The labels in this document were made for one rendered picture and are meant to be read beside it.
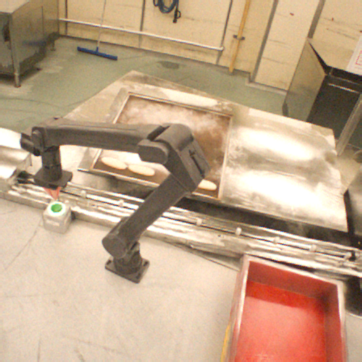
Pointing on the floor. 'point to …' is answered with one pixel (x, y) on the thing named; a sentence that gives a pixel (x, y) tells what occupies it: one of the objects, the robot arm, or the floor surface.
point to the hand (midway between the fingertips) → (56, 197)
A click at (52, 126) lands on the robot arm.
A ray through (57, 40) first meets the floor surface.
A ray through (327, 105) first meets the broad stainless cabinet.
